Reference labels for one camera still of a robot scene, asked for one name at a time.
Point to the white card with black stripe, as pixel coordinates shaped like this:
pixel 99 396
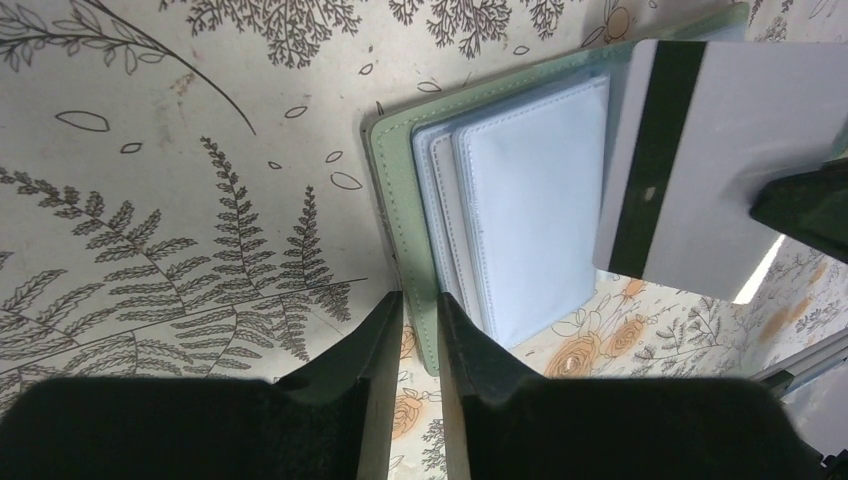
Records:
pixel 699 128

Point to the grey-green card holder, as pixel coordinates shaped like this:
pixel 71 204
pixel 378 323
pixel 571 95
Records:
pixel 493 193

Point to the floral table mat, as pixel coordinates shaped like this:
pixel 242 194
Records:
pixel 189 214

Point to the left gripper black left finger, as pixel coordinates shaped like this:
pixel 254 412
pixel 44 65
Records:
pixel 337 412

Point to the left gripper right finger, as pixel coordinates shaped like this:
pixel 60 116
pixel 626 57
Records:
pixel 479 379

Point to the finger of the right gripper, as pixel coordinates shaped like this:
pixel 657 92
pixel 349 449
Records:
pixel 809 207

